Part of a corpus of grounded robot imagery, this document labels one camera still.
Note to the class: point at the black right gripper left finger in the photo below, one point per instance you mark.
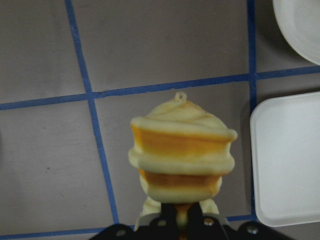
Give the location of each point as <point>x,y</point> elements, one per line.
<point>158,226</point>

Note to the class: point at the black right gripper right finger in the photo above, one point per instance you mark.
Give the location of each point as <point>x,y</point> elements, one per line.
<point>205,226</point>

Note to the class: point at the sliced bread loaf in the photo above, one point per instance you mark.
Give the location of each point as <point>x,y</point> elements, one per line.
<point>181,153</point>

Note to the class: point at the cream plate under lemon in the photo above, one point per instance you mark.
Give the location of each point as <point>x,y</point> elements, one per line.
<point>299,23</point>

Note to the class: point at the white rectangular tray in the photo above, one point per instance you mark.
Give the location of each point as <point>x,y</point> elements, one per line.
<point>285,148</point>

